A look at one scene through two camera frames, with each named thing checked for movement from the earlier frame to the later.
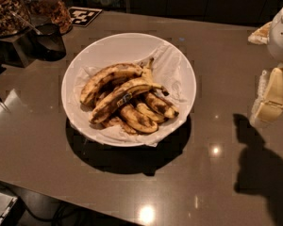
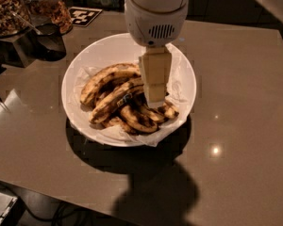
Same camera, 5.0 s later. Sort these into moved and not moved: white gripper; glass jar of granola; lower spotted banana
Moved: white gripper
Not moved: lower spotted banana; glass jar of granola
